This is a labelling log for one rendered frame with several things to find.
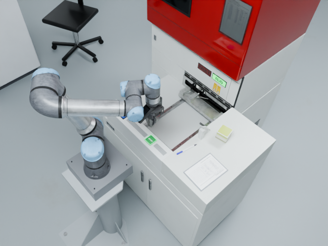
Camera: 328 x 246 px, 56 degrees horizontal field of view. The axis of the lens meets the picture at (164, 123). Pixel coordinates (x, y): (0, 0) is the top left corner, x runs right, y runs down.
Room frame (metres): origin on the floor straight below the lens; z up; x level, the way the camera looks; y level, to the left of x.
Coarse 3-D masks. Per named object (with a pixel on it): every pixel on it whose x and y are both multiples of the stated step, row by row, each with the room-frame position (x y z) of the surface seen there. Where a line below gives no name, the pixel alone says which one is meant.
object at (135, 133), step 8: (112, 120) 1.25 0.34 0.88; (120, 120) 1.18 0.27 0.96; (128, 120) 1.19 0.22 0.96; (120, 128) 1.19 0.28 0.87; (128, 128) 1.12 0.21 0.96; (136, 128) 1.13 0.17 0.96; (144, 128) 1.13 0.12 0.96; (128, 136) 1.12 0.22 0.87; (136, 136) 1.07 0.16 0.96; (144, 136) 1.07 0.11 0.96; (136, 144) 1.07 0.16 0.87; (144, 144) 1.01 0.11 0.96; (152, 144) 1.01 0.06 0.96; (160, 144) 1.02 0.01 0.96; (144, 152) 1.01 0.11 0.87; (152, 152) 0.96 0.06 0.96; (160, 152) 0.97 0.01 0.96; (168, 152) 0.97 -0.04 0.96; (152, 160) 0.96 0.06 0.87; (160, 160) 0.91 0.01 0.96; (160, 168) 0.91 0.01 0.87
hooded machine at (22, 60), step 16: (0, 0) 2.51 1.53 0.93; (16, 0) 2.61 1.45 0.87; (0, 16) 2.46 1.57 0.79; (16, 16) 2.57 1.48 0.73; (0, 32) 2.42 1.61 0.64; (16, 32) 2.52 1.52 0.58; (0, 48) 2.37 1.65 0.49; (16, 48) 2.48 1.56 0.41; (32, 48) 2.59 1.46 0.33; (0, 64) 2.32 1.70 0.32; (16, 64) 2.43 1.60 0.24; (32, 64) 2.55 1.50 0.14; (0, 80) 2.27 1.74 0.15; (16, 80) 2.41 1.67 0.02
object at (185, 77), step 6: (186, 78) 1.63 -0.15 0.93; (186, 84) 1.62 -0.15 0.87; (198, 84) 1.56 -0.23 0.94; (192, 90) 1.58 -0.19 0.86; (204, 90) 1.50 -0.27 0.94; (204, 96) 1.51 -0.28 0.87; (210, 96) 1.46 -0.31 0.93; (210, 102) 1.46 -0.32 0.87; (222, 102) 1.40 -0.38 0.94; (216, 108) 1.41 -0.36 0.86; (228, 108) 1.35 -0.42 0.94
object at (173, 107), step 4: (180, 100) 1.48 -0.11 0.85; (176, 104) 1.44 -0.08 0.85; (180, 104) 1.47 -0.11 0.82; (168, 108) 1.40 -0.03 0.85; (172, 108) 1.41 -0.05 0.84; (164, 112) 1.36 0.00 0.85; (168, 112) 1.39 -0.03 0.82; (156, 116) 1.32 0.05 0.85; (160, 116) 1.33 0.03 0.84; (144, 124) 1.25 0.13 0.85
